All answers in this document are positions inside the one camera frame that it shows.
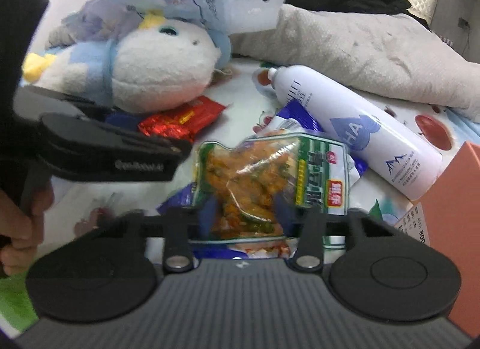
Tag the grey duvet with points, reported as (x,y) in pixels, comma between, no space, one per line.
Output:
(391,56)

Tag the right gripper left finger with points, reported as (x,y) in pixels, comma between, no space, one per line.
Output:
(195,222)

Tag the blue white plush toy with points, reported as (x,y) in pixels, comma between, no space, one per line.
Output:
(160,65)

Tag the person's left hand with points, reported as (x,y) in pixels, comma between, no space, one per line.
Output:
(26,232)

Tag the grey bedside shelf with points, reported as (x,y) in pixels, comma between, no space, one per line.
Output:
(457,23)

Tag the fruit print bedsheet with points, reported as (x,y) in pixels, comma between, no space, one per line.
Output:
(241,90)

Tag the small red foil packet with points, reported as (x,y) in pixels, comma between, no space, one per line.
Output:
(184,122)

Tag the green vegetable snack packet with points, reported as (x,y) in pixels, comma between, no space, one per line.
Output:
(306,169)

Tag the white spray can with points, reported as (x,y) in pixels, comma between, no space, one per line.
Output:
(390,149)

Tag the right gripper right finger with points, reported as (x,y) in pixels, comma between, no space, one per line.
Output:
(297,222)

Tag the pink storage box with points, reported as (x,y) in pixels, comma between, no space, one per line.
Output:
(447,218)

